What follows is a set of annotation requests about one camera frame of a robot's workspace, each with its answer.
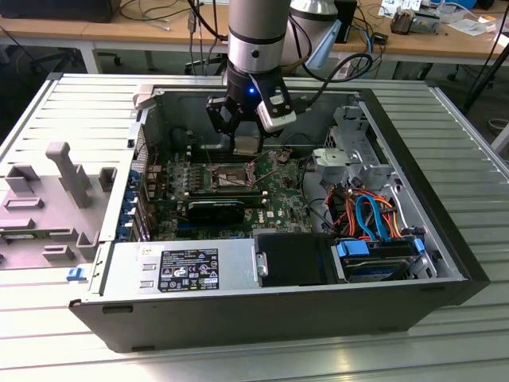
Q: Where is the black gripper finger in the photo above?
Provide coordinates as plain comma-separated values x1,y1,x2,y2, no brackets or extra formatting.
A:
205,95,239,154
258,127,286,155

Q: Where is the silver CPU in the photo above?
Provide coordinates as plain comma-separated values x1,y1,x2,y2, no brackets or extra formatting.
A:
232,134,262,157

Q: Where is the metal locking lever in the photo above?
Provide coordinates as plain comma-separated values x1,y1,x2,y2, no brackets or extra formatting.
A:
200,134,216,176

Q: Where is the CPU socket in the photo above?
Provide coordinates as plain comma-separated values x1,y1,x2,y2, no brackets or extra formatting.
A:
209,161,258,193

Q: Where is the silver drive cage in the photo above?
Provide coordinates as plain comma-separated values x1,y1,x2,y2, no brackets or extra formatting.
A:
311,103,399,189

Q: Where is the green motherboard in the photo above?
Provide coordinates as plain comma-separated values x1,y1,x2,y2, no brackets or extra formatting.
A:
145,147,319,242

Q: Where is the black graphics card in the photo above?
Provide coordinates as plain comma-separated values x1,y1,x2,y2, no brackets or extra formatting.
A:
185,198,247,226

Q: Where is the black upright box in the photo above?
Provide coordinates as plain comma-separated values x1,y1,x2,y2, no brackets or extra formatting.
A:
334,0,359,44

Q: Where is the black plastic shroud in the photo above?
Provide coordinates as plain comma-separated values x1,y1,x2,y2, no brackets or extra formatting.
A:
254,232,344,288

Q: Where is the wooden desk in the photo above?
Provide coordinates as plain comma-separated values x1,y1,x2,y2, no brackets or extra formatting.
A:
0,0,509,76

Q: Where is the copper heat sink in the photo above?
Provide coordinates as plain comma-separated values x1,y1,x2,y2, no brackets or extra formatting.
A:
389,8,418,36

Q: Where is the hard disk blue carrier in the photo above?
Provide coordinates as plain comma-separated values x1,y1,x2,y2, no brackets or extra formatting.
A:
336,237,425,284

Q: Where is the silver power supply unit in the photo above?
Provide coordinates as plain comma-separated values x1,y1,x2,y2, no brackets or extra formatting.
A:
90,237,259,296

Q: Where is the black PC case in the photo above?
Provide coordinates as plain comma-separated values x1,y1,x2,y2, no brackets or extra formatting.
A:
68,73,491,354

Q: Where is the black desktop computer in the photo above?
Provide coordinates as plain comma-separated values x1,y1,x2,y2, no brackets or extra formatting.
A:
0,0,122,24

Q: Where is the grey parts rack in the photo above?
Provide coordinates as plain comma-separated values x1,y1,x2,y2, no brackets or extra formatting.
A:
0,141,119,271

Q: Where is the black tripod leg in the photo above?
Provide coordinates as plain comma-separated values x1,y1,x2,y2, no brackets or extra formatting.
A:
463,31,509,116

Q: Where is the white plastic bag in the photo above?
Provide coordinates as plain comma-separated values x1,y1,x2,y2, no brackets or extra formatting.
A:
447,10,498,37

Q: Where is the green RAM stick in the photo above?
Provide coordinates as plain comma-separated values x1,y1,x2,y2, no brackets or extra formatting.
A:
0,232,43,243

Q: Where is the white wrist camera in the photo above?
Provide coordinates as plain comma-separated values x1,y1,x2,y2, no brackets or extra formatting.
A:
255,92,298,134

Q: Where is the black camera cable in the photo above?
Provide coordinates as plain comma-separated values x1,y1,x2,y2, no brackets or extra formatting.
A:
286,15,375,116

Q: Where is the orange wire bundle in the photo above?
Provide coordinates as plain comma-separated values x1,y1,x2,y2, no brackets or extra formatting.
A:
328,186,403,240

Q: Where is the blue wire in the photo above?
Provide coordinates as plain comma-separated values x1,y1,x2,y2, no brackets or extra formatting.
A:
354,193,394,244

